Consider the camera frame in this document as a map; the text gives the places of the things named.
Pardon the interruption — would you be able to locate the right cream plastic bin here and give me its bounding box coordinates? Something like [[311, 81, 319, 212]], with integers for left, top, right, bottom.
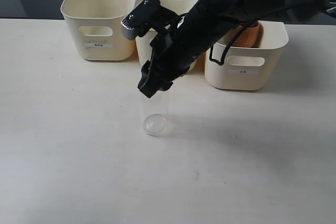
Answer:
[[204, 21, 289, 91]]

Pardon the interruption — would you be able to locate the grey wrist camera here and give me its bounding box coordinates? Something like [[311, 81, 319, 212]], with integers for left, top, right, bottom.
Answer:
[[121, 0, 179, 40]]

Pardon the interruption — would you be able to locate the black cable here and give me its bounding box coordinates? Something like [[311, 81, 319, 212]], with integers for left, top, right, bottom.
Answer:
[[207, 1, 323, 66]]

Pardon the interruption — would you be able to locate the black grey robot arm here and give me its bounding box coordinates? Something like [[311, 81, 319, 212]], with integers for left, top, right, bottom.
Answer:
[[131, 0, 335, 98]]

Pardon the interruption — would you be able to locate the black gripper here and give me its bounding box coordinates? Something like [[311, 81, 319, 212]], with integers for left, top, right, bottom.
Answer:
[[138, 0, 236, 98]]

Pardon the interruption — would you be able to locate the left cream plastic bin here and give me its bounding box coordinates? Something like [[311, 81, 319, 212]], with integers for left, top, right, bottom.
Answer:
[[60, 0, 135, 61]]

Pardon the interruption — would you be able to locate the brown wooden cup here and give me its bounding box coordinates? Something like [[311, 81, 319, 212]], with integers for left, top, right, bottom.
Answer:
[[233, 22, 260, 48]]

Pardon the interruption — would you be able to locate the clear plastic bottle white cap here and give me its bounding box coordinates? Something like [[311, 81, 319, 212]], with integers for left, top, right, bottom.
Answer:
[[139, 91, 170, 136]]

